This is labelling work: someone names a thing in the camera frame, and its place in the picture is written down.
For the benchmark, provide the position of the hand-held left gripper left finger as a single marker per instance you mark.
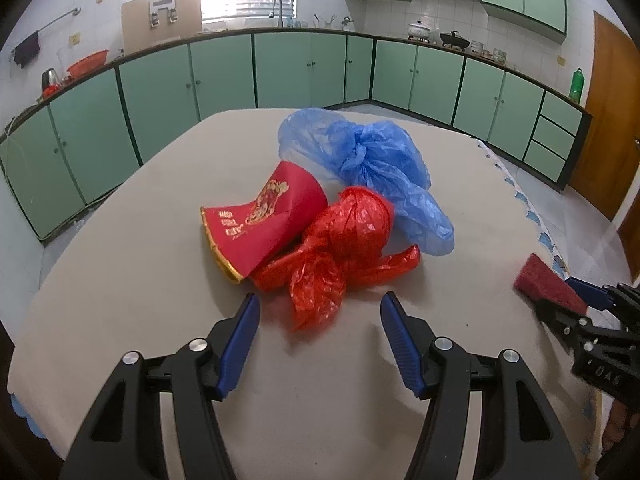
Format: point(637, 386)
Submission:
point(240, 345)

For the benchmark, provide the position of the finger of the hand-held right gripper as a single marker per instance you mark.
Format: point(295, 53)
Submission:
point(587, 294)
point(557, 317)

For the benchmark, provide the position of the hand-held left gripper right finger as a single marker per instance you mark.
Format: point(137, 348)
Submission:
point(400, 345)

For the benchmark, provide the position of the dark red scouring pad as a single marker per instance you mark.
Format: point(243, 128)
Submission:
point(545, 280)

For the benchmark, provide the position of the red plastic bag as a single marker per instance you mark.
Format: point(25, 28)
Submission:
point(360, 225)

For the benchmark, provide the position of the person's right hand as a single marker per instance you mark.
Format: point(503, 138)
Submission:
point(619, 425)

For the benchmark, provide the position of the wooden table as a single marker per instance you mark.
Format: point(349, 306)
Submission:
point(592, 420)

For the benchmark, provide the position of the red paper cup gold print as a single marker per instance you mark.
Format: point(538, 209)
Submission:
point(270, 220)

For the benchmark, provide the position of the green drawer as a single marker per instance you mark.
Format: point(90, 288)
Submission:
point(546, 161)
point(554, 137)
point(561, 114)

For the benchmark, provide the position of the wooden door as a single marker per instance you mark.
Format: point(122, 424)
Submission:
point(610, 110)

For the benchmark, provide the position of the blue plastic bag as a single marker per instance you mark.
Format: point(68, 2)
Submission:
point(370, 160)

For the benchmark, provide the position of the green bottle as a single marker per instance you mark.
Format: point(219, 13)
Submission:
point(576, 87)

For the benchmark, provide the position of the glass jar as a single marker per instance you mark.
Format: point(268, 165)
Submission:
point(498, 54)

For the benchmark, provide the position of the green base cabinets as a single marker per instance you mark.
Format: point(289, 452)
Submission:
point(165, 85)

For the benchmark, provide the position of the black wok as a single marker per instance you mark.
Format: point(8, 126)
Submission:
point(454, 40)

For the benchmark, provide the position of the white cooking pot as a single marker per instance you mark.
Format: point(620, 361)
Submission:
point(419, 31)

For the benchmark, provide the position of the red plastic basin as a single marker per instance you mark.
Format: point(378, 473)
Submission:
point(87, 63)

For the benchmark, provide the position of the steel kettle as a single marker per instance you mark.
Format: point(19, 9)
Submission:
point(50, 80)

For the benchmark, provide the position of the small chrome tap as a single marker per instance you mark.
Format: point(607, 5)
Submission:
point(347, 21)

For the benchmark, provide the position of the cardboard box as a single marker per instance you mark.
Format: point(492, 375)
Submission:
point(137, 30)

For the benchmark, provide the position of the chrome sink faucet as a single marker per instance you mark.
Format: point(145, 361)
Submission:
point(280, 15)

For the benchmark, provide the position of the dark towel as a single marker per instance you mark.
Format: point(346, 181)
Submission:
point(26, 50)

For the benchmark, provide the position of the metal towel rail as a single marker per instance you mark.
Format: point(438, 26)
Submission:
point(60, 17)

